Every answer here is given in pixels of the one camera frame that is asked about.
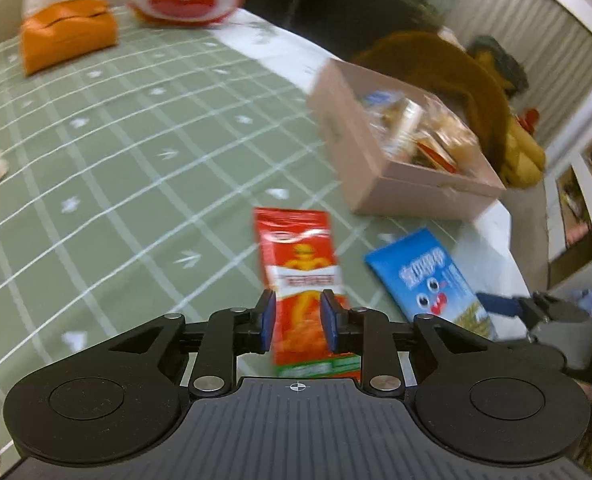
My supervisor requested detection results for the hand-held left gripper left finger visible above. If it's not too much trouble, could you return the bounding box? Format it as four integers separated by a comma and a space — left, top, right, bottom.
108, 290, 277, 399

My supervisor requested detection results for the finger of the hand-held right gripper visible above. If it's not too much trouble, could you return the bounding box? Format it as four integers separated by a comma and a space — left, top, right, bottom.
476, 291, 590, 331

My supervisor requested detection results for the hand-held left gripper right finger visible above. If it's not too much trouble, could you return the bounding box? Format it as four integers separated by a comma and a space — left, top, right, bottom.
321, 290, 483, 397

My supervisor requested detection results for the red orange snack packet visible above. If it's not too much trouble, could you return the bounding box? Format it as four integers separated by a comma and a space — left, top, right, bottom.
253, 207, 362, 379

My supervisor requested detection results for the large blue snack packet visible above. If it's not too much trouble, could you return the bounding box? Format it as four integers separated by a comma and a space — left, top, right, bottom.
365, 227, 498, 342

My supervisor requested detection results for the red jerky packet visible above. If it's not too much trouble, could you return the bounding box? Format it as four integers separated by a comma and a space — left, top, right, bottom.
415, 140, 458, 173

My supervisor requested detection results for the pink cardboard box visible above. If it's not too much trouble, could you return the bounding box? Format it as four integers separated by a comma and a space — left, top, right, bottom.
306, 57, 507, 221

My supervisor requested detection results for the rice cracker packet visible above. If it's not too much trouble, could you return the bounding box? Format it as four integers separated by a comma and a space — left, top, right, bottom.
421, 107, 483, 161

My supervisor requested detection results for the long clear cake packet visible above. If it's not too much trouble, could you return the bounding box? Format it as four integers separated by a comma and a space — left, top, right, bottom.
376, 97, 424, 153

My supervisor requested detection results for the blue white snack packet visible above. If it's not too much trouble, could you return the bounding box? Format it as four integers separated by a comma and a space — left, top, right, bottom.
361, 90, 403, 110

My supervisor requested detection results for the wooden shelf unit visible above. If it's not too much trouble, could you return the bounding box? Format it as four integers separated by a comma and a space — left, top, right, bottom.
546, 81, 592, 288

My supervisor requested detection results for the yellow armchair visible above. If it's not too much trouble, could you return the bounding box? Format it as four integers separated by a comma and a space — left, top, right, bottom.
496, 109, 547, 192

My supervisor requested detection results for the red toy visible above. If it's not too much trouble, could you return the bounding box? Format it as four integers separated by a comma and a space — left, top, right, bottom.
518, 107, 540, 134

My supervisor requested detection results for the dark cloth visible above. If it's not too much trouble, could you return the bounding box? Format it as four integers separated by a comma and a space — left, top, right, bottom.
468, 35, 530, 94

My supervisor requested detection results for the brown fur coat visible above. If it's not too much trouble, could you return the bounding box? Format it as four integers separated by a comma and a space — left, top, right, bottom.
351, 30, 510, 182

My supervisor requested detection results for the white curtain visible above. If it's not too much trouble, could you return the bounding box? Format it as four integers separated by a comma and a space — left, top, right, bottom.
445, 0, 592, 152

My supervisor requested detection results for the black aquarium cabinet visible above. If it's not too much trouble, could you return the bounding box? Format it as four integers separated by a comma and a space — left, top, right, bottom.
241, 0, 458, 57

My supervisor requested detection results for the orange tissue box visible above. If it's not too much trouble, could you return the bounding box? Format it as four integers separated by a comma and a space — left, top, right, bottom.
20, 0, 119, 77

